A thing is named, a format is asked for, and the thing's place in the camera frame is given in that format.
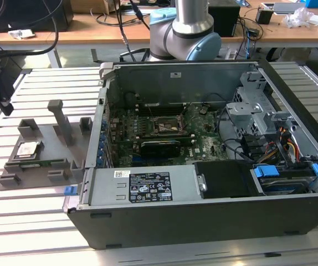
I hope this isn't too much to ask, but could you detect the CPU socket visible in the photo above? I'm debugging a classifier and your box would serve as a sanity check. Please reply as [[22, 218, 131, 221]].
[[153, 115, 183, 134]]

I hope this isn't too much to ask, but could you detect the grey parts rack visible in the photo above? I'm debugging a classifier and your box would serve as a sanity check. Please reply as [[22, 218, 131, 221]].
[[0, 99, 94, 192]]

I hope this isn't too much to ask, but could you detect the hard disk in blue carrier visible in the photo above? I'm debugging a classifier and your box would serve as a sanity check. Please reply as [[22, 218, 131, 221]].
[[253, 163, 318, 195]]

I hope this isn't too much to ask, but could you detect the coloured power wire bundle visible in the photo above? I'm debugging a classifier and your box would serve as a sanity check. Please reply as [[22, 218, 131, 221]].
[[261, 126, 300, 164]]

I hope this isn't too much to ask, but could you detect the black computer tower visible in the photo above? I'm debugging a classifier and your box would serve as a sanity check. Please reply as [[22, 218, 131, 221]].
[[0, 0, 74, 33]]

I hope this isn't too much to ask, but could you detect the crumpled white paper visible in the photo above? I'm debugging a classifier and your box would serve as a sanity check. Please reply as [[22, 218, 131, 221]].
[[8, 27, 35, 40]]

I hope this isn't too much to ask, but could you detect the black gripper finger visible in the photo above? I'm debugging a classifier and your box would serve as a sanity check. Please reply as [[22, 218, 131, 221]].
[[0, 73, 14, 117]]

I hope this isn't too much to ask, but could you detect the open black PC case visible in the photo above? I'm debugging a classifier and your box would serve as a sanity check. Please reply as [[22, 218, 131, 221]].
[[61, 58, 318, 249]]

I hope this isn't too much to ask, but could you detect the green RAM stick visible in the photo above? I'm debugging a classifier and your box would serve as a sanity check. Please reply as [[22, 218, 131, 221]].
[[19, 160, 52, 167]]

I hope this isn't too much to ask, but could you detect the clear plastic wrap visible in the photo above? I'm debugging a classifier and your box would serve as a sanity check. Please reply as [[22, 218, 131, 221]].
[[282, 7, 318, 28]]

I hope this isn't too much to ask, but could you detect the small black open box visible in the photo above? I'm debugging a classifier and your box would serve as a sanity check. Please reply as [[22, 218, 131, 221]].
[[255, 7, 275, 25]]

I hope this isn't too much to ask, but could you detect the silver metal drive cage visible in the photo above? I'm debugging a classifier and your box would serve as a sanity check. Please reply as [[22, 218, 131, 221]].
[[225, 70, 298, 145]]

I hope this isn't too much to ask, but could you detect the thin metal locking lever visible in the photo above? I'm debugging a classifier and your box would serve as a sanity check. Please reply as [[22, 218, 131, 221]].
[[178, 104, 193, 119], [146, 105, 157, 123]]

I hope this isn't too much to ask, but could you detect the green motherboard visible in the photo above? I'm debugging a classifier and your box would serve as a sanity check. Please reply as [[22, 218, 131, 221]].
[[106, 103, 233, 168]]

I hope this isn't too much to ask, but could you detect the grey flat device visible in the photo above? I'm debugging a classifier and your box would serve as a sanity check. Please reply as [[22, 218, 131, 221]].
[[274, 2, 306, 14]]

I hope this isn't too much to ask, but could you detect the silver CPU chip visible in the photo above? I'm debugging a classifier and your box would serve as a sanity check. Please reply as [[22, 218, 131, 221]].
[[16, 141, 42, 159]]

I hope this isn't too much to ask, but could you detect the brown cardboard box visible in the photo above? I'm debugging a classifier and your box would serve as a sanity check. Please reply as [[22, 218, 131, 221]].
[[91, 0, 126, 14]]

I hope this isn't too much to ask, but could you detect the black plastic shroud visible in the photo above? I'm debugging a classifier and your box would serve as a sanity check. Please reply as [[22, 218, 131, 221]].
[[194, 160, 265, 200]]

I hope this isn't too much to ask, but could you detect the black cable bundle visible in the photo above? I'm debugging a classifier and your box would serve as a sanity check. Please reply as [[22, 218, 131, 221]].
[[218, 106, 262, 163]]

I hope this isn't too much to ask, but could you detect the black graphics card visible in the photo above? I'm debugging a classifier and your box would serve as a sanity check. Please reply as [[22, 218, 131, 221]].
[[140, 139, 181, 159]]

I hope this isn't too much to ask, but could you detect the silver power supply unit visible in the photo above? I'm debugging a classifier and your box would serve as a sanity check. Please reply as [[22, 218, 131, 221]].
[[77, 165, 204, 208]]

